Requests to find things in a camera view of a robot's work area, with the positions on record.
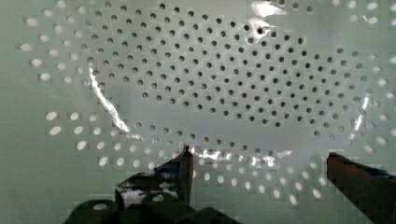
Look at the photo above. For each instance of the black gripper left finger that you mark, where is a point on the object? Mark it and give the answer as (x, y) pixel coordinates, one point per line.
(173, 177)

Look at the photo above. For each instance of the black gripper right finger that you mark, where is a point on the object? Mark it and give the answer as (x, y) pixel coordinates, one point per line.
(371, 190)

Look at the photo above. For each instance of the green plastic strainer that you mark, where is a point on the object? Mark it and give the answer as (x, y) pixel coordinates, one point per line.
(262, 91)

